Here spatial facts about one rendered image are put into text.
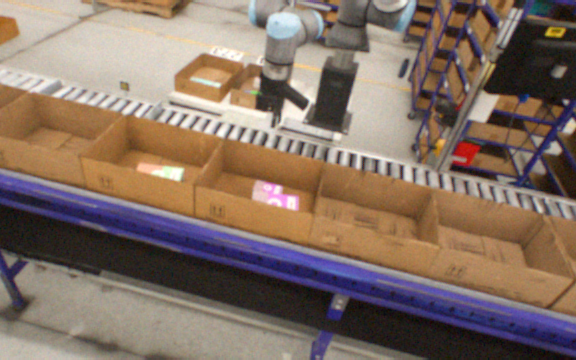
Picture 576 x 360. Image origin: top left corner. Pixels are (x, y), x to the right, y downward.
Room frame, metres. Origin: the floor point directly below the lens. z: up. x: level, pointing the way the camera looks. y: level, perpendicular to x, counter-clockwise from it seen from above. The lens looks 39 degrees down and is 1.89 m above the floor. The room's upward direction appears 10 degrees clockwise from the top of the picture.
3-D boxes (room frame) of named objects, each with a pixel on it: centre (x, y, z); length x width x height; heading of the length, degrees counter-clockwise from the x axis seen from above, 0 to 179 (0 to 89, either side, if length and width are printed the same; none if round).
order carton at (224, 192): (1.04, 0.05, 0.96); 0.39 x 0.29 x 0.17; 84
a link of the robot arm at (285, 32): (1.11, 0.06, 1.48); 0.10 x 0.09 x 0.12; 152
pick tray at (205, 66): (2.16, 0.52, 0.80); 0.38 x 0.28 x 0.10; 170
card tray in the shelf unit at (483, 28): (2.76, -1.28, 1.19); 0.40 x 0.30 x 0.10; 173
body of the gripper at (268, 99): (1.11, 0.07, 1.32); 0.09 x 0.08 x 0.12; 84
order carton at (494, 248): (0.96, -0.72, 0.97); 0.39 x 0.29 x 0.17; 84
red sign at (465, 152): (1.70, -0.86, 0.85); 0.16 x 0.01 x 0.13; 84
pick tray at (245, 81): (2.14, 0.20, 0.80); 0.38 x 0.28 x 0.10; 174
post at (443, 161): (1.69, -0.79, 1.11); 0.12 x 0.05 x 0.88; 84
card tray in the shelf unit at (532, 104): (2.29, -1.22, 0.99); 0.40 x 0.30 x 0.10; 170
